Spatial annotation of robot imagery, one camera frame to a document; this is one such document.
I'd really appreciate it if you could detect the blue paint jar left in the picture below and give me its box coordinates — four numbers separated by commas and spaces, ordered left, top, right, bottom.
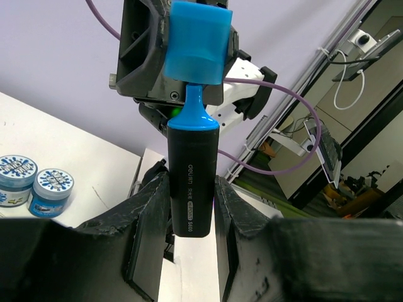
1, 155, 38, 208

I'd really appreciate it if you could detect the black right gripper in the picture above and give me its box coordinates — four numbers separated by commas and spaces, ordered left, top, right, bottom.
108, 0, 253, 106

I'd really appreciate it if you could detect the blue paint jar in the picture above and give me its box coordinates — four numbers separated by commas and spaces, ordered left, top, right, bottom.
28, 168, 74, 218
1, 155, 38, 208

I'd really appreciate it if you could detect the blue paint jar right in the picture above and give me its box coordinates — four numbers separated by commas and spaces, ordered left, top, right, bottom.
28, 168, 74, 218

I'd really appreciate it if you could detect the blue highlighter cap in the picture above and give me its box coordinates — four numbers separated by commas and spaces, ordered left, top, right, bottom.
164, 1, 232, 85

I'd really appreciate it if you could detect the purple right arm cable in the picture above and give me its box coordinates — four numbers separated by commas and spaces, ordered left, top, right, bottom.
85, 0, 322, 176

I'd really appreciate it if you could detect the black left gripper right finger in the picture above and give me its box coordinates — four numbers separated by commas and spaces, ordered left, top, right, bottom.
214, 177, 402, 301

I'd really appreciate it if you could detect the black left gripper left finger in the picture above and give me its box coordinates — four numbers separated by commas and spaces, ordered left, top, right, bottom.
1, 172, 170, 301

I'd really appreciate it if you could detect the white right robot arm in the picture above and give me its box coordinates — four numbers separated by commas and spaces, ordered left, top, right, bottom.
109, 1, 271, 135

